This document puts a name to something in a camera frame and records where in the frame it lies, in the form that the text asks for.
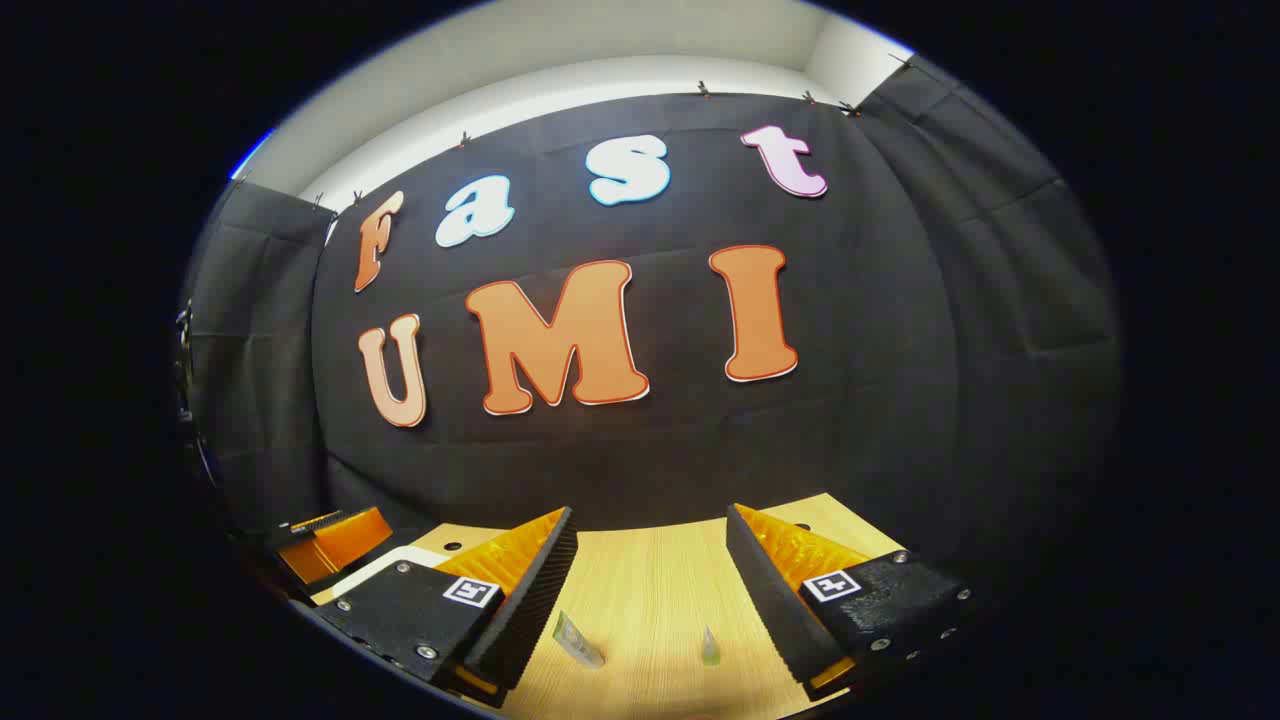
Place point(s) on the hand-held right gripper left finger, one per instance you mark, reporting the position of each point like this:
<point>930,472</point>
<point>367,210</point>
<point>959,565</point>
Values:
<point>535,600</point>

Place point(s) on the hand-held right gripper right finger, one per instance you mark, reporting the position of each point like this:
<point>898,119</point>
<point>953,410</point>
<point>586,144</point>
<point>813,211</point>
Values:
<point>770,590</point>

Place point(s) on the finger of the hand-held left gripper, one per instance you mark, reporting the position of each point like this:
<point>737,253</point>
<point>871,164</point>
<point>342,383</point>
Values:
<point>340,545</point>

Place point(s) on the pale yellow suitcase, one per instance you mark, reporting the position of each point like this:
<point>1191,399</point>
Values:
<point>385,563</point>

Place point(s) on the green label skin care tube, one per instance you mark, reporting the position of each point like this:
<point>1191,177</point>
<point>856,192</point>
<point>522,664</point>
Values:
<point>580,643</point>

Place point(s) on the white tapered skin care tube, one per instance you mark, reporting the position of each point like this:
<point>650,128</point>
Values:
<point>710,650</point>

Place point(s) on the black backdrop cloth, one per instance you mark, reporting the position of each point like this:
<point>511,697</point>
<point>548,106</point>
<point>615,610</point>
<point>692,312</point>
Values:
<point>680,440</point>

